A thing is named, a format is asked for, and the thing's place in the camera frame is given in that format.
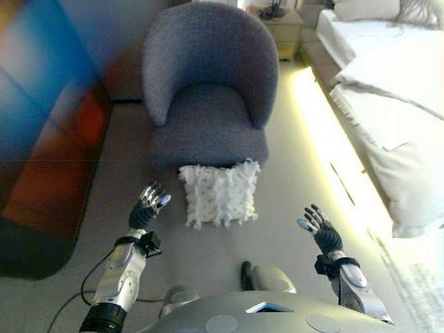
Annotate black lamp base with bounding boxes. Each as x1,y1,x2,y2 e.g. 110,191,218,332
258,0,287,20

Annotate white bed mattress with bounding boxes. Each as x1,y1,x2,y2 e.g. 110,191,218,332
316,8,444,91

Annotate white folded duvet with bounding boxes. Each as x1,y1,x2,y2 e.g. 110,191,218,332
331,51,444,122

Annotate white fringed cushion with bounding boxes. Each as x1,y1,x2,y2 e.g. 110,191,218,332
177,157,262,230

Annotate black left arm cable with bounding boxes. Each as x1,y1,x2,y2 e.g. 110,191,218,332
44,256,168,333

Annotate grey upholstered armchair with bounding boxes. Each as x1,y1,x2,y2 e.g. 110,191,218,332
141,1,280,168

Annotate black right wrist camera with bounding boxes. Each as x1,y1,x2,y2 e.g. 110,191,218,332
314,255,334,279

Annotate grey robot torso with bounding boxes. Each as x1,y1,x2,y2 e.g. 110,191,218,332
138,290,400,333

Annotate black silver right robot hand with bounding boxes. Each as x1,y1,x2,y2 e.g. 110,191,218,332
295,203,345,258

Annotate white fringed bedspread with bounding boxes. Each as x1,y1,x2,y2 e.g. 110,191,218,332
327,85,444,240

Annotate white pillow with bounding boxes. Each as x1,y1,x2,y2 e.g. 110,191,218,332
332,0,400,22

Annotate silver left robot leg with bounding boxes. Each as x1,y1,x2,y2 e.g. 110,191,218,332
158,284,201,319

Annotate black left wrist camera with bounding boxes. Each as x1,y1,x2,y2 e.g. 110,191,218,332
139,232,163,258

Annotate grey knitted throw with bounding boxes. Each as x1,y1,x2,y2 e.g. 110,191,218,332
391,0,444,31

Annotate light wooden bedside table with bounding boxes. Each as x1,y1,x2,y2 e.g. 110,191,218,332
247,5,305,62

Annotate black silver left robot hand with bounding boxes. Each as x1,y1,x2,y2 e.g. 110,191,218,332
128,180,173,232

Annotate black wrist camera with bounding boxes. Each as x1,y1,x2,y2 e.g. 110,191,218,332
314,255,334,279
139,232,163,258

